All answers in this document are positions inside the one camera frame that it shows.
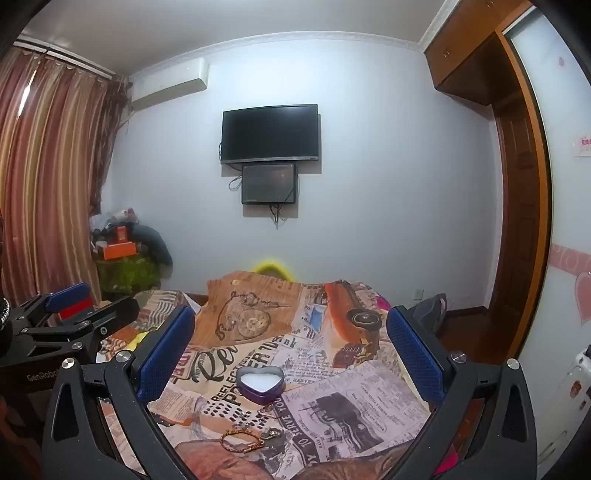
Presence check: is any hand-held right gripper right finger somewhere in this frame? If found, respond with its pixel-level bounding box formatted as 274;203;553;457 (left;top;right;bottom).
387;305;539;480

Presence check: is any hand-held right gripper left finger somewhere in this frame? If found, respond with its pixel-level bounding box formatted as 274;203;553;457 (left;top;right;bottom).
41;305;197;480

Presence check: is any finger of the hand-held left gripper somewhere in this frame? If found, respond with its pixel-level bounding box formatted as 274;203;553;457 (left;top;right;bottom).
7;282;93;330
14;295;140;361

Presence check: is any purple heart-shaped tin box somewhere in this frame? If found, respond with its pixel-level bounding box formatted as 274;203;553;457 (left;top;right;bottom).
235;367;286;403

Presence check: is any gold chain bracelet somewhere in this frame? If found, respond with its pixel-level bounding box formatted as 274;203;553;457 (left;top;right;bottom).
221;428;265;454

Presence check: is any green patterned box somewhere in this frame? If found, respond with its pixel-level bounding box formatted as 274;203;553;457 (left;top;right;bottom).
97;256;160;294

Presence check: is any dark backpack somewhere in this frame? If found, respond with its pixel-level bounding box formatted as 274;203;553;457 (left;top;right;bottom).
409;293;448;334

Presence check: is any flat orange box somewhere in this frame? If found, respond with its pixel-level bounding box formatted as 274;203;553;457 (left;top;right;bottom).
103;242;138;260

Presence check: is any dark grey bag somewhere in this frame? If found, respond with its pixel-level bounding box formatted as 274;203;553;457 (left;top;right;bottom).
131;224;174;278

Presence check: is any pile of plastic bags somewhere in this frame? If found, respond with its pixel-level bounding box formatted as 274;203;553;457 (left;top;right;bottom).
90;208;139;243

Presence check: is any newspaper print blanket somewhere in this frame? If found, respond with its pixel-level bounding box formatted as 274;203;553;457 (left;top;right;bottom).
97;270;439;480

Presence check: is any striped red curtain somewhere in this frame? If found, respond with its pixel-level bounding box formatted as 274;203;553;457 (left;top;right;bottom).
0;44;131;306

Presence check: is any yellow plastic basin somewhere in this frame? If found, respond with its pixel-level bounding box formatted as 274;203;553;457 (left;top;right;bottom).
253;261;295;280

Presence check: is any white appliance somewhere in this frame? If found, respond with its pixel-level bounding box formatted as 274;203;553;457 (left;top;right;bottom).
538;344;591;480

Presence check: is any brown wooden wardrobe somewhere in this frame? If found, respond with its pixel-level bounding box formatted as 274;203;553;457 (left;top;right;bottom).
425;0;554;358

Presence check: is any pink heart wall sticker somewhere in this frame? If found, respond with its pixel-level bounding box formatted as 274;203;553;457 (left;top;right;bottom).
574;271;591;326

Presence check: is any small black wall monitor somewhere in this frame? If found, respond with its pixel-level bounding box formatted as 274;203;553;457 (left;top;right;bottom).
241;162;297;205

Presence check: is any white wall air conditioner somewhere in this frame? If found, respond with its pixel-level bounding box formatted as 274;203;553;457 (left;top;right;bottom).
128;58;209;112

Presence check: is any large black wall television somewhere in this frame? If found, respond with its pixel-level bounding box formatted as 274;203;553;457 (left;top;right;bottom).
221;104;320;165

